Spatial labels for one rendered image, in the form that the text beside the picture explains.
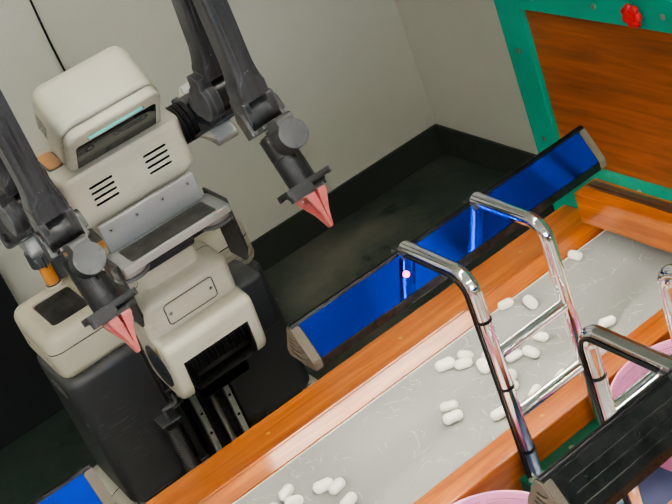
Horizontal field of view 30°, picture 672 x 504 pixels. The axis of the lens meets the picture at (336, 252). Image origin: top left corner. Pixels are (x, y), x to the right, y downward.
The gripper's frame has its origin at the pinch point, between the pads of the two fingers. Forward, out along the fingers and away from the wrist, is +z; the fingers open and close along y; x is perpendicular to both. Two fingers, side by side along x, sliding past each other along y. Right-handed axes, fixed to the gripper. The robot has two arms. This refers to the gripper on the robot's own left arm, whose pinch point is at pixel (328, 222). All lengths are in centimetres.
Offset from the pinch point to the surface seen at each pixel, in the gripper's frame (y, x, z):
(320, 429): -24.2, -3.3, 29.9
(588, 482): -25, -90, 38
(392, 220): 90, 180, 17
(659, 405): -12, -90, 37
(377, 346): -4.1, 3.3, 24.7
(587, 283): 32, -13, 36
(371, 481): -26, -19, 39
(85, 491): -68, -40, 11
